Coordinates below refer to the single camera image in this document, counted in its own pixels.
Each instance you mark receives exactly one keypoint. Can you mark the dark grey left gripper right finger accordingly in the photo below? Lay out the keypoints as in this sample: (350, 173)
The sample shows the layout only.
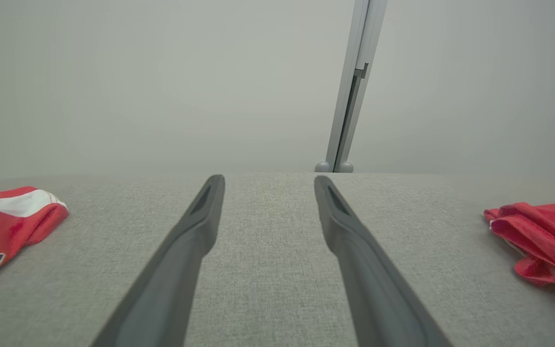
(374, 299)

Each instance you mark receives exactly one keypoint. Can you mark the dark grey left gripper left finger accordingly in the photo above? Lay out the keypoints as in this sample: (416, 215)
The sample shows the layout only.
(171, 289)

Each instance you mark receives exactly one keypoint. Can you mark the red shorts with white panels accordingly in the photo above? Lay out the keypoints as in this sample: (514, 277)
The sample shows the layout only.
(547, 236)

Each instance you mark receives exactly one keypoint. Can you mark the red white garment with lettering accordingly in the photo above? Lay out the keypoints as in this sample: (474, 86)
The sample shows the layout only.
(12, 226)

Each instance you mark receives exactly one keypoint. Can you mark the grey rounded post foot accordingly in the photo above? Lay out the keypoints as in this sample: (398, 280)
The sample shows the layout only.
(347, 167)
(322, 167)

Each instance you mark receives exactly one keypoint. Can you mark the grey partition post with gap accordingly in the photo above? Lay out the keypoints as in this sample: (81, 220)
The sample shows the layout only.
(359, 38)

